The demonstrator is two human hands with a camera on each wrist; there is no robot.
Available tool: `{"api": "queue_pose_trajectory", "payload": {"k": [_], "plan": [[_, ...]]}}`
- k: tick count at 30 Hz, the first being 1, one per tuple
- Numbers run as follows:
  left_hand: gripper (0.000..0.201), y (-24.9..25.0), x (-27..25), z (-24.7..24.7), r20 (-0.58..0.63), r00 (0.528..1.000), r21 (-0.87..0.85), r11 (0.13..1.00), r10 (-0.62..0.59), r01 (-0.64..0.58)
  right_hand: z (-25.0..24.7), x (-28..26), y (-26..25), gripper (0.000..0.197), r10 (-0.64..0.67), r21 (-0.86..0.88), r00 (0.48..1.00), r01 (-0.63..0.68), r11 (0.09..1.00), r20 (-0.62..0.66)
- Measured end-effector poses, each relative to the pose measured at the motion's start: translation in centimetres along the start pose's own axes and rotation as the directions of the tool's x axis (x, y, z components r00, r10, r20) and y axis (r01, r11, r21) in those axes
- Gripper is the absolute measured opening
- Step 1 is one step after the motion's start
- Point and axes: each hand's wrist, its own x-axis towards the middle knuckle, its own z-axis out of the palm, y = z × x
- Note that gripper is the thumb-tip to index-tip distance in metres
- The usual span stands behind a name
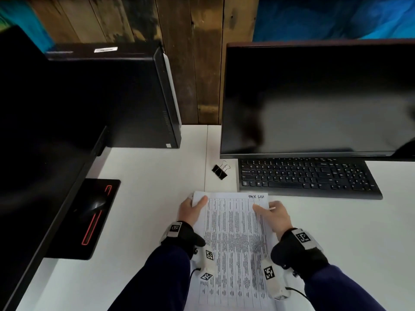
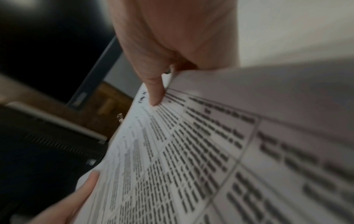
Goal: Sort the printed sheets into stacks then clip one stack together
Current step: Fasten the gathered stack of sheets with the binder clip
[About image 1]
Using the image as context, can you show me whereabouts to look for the blue cloth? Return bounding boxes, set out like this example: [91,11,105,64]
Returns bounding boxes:
[252,0,415,42]

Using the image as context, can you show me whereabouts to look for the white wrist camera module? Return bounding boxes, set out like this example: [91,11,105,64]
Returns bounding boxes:
[261,258,292,301]
[191,246,215,284]

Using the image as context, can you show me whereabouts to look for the black keyboard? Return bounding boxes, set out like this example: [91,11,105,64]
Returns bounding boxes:
[238,157,384,200]

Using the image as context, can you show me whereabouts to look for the black binder clip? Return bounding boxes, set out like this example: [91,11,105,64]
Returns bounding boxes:
[211,161,231,181]

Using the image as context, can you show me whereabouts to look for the teal green cloth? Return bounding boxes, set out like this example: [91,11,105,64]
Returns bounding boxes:
[0,0,56,52]

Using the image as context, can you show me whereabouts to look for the black computer monitor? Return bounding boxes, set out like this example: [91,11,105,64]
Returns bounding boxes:
[220,38,415,161]
[0,25,121,311]

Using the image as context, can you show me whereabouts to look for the wooden plank partition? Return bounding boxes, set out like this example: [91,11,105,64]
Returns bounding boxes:
[29,0,260,125]

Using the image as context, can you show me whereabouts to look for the white table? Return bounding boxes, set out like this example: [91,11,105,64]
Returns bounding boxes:
[16,124,415,311]

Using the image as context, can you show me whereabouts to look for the sorted stack of printed sheets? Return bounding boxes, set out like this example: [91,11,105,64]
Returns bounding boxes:
[185,190,276,311]

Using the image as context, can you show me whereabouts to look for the black marker wrist strap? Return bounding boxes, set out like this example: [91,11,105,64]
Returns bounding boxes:
[271,228,330,282]
[160,221,207,260]

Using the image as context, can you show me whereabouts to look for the black computer mouse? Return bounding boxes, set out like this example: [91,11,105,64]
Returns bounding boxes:
[73,194,108,217]

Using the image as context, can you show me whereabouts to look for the person's right hand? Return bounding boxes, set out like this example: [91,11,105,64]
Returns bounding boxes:
[252,200,294,241]

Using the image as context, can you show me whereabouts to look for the person's left forearm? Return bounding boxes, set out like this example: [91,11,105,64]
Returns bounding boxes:
[109,246,192,311]

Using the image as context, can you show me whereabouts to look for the person's right forearm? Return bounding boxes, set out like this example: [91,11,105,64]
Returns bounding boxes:
[303,263,386,311]

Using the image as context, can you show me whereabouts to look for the black desktop computer tower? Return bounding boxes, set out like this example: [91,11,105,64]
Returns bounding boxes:
[45,41,182,149]

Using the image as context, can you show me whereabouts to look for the person's left hand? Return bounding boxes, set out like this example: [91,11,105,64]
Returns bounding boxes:
[177,195,209,227]

